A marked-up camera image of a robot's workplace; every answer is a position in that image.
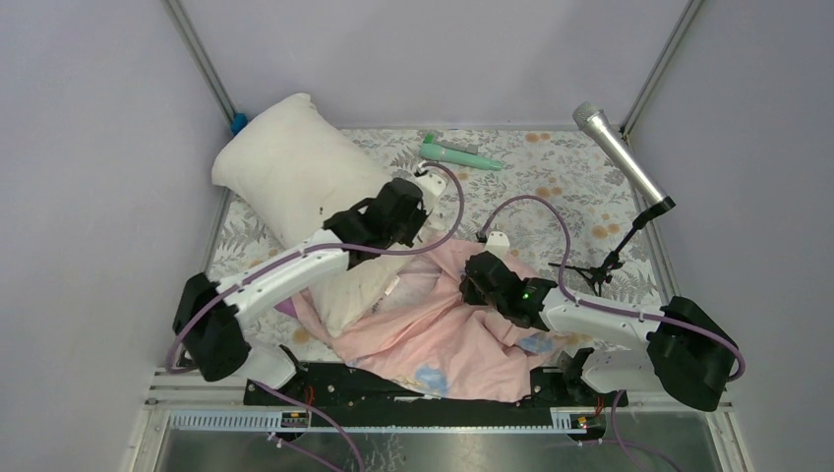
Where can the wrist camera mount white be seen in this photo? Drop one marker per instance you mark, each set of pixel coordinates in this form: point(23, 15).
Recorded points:
point(495, 243)
point(431, 184)

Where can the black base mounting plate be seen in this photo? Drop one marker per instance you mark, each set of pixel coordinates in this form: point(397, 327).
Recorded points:
point(329, 386)

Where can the pink purple pillowcase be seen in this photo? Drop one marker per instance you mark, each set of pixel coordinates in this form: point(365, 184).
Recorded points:
point(425, 338)

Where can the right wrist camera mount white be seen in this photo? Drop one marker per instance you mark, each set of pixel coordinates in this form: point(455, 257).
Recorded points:
point(495, 243)

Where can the silver microphone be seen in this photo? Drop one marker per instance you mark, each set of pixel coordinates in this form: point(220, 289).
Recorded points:
point(594, 123)

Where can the blue white block toy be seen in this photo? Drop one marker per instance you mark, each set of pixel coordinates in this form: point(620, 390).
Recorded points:
point(238, 123)

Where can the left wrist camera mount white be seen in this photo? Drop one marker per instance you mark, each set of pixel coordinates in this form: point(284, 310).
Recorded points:
point(431, 184)

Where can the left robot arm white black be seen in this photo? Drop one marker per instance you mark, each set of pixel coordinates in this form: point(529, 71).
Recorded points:
point(213, 314)

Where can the green toy flashlight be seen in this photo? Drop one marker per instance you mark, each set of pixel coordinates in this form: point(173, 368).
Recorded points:
point(446, 152)

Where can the white slotted cable duct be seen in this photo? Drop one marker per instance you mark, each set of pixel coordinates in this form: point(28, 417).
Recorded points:
point(410, 419)

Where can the white pillow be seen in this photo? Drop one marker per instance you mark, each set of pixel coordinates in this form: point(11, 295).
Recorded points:
point(295, 170)

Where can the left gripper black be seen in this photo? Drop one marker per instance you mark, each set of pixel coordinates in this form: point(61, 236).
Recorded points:
point(421, 211)

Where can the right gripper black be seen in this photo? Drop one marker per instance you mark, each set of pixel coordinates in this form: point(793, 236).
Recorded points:
point(468, 293)

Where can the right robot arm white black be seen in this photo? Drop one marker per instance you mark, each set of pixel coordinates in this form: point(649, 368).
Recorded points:
point(677, 347)

